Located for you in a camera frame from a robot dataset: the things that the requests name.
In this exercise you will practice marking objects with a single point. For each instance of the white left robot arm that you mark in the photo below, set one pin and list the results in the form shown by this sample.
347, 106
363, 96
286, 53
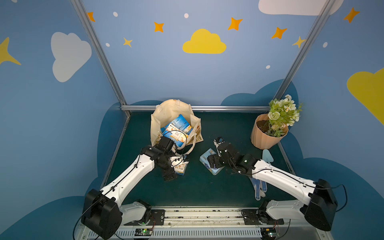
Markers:
104, 211

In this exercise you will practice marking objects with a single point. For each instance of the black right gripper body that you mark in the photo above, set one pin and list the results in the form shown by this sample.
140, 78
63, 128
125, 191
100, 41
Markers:
213, 161

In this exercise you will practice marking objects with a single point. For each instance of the potted green white flowers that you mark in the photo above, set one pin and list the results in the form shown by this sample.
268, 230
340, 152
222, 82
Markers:
269, 129

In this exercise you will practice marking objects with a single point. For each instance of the beige canvas tote bag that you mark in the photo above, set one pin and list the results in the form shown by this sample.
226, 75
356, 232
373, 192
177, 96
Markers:
166, 112

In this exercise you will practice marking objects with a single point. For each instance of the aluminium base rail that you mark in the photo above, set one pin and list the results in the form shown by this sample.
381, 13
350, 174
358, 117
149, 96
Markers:
216, 223

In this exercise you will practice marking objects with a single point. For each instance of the light blue tissue pack purple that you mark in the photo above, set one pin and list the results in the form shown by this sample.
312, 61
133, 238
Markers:
211, 160

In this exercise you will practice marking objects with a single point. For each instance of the tissue pack cream top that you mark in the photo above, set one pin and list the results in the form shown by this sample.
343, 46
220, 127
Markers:
176, 135

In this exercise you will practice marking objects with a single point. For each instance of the mint green garden trowel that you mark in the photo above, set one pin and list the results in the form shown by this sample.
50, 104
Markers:
267, 156

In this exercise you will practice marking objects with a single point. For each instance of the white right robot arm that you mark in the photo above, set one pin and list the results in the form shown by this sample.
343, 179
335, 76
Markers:
317, 201

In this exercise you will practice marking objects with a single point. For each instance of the blue dotted work glove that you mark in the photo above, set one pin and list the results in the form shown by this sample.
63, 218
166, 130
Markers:
260, 188

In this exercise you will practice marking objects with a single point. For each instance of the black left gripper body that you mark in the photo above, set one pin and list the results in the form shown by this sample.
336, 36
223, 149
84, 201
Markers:
169, 174

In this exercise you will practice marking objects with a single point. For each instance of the tissue pack cream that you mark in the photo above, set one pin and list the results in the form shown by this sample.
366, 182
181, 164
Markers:
176, 135
181, 169

